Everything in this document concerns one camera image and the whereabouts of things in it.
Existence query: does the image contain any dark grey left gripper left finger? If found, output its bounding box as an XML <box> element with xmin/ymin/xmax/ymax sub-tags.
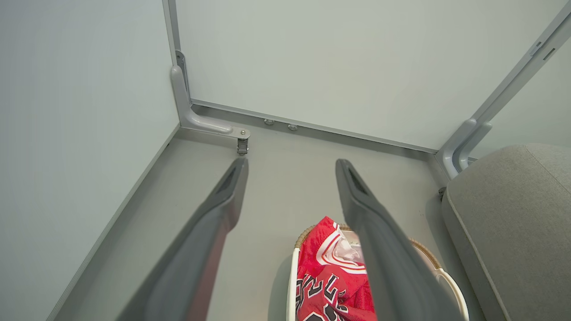
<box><xmin>117</xmin><ymin>157</ymin><xmax>249</xmax><ymax>321</ymax></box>

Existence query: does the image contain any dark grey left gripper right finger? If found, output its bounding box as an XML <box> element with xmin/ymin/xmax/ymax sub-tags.
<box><xmin>335</xmin><ymin>159</ymin><xmax>464</xmax><ymax>321</ymax></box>

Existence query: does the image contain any grey upholstered seat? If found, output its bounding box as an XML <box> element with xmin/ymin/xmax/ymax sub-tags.
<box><xmin>441</xmin><ymin>143</ymin><xmax>571</xmax><ymax>321</ymax></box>

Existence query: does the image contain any white wicker-rimmed laundry basket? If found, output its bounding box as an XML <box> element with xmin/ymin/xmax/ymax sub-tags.
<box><xmin>286</xmin><ymin>224</ymin><xmax>470</xmax><ymax>321</ymax></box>

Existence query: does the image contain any red basketball jersey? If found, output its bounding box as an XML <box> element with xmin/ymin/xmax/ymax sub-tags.
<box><xmin>295</xmin><ymin>216</ymin><xmax>379</xmax><ymax>321</ymax></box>

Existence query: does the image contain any grey partition foot bracket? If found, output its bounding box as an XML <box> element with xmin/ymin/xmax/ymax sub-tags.
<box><xmin>170</xmin><ymin>65</ymin><xmax>251</xmax><ymax>140</ymax></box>

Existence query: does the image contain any grey partition frame post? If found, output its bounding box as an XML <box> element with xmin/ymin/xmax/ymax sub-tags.
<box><xmin>435</xmin><ymin>4</ymin><xmax>571</xmax><ymax>180</ymax></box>

